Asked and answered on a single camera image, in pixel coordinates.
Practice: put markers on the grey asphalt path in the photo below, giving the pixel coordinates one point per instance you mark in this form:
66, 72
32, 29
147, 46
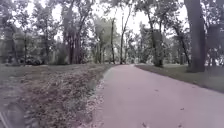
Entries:
143, 103

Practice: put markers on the leaf-strewn grass ground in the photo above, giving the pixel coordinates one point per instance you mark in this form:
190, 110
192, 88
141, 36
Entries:
46, 93

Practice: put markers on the grass verge with bare earth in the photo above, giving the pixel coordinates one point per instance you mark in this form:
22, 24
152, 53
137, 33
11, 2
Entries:
196, 78

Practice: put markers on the wood of trees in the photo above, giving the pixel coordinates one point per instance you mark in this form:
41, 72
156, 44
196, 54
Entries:
196, 33

